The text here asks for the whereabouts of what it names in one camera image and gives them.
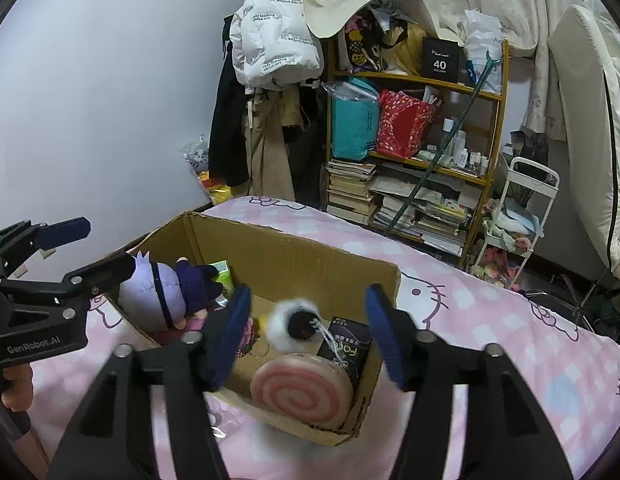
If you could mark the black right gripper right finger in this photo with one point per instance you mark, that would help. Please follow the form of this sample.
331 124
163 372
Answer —
507 434

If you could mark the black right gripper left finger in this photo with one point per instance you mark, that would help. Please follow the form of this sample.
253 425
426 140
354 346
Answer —
110 433

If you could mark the purple haired plush doll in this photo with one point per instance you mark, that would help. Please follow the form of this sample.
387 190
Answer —
162 298

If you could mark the pink swirl roll cushion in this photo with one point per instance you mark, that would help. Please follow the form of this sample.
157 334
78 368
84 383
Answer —
308 388

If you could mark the black and white pompom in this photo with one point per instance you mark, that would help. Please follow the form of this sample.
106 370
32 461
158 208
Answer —
290 326

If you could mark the yellow dog plush toy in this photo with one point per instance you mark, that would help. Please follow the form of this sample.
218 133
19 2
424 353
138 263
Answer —
261 345

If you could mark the left hand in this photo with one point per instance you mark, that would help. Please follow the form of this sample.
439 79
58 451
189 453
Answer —
18 396

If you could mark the pink Hello Kitty bedsheet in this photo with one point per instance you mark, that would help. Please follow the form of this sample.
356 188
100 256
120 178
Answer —
574 373

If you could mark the green tissue packet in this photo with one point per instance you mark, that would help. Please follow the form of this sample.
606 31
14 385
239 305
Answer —
224 277

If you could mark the open cardboard box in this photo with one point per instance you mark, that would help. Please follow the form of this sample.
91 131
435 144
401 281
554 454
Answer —
279 266

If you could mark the white rolling cart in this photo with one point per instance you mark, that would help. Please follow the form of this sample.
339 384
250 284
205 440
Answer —
511 231

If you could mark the snack bags on floor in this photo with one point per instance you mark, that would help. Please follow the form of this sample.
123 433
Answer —
196 155

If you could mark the black hanging coat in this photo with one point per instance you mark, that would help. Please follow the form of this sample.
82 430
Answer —
227 143

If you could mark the beige hanging trousers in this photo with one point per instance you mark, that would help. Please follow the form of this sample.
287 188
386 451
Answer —
267 156

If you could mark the stack of books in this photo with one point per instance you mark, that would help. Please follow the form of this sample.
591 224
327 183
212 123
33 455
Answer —
349 195

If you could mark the red gift bag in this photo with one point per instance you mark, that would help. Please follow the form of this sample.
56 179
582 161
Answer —
403 121

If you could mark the white puffer jacket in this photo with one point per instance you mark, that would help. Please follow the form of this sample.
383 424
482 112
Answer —
273 47

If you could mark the teal bag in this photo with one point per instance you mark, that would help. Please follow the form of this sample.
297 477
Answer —
355 114

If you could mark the black box numbered 40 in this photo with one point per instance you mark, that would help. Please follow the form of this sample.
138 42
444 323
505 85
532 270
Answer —
440 59

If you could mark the cream folded mattress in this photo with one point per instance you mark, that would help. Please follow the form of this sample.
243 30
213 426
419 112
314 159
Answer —
585 46

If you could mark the cream wide brim hat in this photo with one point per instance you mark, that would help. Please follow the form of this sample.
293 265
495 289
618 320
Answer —
326 17

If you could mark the green broom handle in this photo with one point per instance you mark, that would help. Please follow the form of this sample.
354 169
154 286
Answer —
433 164

